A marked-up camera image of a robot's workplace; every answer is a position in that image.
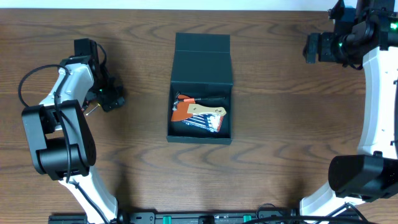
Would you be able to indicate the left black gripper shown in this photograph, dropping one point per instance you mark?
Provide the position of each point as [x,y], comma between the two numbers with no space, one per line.
[113,99]

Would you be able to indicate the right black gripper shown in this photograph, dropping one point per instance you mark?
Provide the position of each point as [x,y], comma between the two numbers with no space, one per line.
[327,39]

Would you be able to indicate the black yellow screwdriver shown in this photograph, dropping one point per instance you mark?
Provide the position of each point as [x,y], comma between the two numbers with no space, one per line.
[87,113]

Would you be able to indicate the black red claw hammer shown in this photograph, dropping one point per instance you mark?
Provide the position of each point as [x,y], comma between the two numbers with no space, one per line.
[183,98]

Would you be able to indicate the orange scraper wooden handle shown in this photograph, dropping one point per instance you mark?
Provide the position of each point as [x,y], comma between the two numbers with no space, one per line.
[187,110]

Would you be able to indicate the blue drill bit pack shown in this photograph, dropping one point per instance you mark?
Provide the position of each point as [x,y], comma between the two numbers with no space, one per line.
[209,122]

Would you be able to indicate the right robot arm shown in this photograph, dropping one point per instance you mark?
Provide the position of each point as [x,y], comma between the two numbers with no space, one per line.
[364,38]

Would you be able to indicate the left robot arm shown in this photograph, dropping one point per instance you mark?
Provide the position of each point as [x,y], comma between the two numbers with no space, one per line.
[61,144]

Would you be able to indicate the dark green open box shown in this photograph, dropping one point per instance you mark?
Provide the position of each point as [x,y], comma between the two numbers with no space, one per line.
[202,66]

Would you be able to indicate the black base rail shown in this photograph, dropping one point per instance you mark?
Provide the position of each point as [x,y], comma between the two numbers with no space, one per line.
[174,218]

